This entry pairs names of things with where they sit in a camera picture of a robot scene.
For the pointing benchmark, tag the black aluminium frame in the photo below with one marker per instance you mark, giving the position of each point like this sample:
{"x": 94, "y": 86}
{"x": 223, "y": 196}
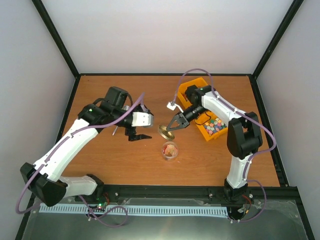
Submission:
{"x": 284, "y": 192}

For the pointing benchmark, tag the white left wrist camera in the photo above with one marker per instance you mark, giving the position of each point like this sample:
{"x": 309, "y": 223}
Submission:
{"x": 142, "y": 119}

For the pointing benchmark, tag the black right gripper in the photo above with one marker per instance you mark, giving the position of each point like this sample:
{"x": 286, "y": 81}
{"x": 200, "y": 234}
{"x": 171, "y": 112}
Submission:
{"x": 182, "y": 121}

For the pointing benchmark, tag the yellow star candy bin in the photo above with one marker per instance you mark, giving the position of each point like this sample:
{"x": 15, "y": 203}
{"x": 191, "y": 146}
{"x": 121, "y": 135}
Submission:
{"x": 206, "y": 116}

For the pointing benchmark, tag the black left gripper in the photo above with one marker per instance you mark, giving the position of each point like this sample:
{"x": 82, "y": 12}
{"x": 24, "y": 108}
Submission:
{"x": 133, "y": 137}

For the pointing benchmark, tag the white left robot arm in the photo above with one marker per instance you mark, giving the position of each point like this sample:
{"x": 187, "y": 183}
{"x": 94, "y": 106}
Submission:
{"x": 44, "y": 177}

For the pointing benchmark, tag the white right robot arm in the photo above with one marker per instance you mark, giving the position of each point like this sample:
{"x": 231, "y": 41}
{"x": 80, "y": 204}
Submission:
{"x": 244, "y": 136}

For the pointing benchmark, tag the pile of star candies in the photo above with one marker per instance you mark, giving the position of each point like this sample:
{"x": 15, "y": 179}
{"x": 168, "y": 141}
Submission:
{"x": 214, "y": 126}

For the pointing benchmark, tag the gold jar lid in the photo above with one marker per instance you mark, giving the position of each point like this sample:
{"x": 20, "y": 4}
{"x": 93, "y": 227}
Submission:
{"x": 168, "y": 135}

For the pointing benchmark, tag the yellow popsicle candy bin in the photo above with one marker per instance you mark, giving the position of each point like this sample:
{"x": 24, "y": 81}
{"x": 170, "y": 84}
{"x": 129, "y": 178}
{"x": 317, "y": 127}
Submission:
{"x": 184, "y": 101}

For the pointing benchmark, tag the light blue cable duct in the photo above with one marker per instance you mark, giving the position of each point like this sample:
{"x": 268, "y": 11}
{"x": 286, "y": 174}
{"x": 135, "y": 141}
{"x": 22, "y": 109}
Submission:
{"x": 143, "y": 210}

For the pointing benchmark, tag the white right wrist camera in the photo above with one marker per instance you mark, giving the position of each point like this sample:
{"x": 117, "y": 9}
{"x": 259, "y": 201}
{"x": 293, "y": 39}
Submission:
{"x": 172, "y": 106}

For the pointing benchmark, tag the clear glass jar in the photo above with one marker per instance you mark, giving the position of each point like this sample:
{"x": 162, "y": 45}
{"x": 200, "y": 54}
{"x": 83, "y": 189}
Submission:
{"x": 169, "y": 150}

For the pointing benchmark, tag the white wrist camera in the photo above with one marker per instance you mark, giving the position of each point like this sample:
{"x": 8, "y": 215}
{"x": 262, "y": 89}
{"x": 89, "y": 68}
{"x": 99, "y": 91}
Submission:
{"x": 172, "y": 106}
{"x": 142, "y": 119}

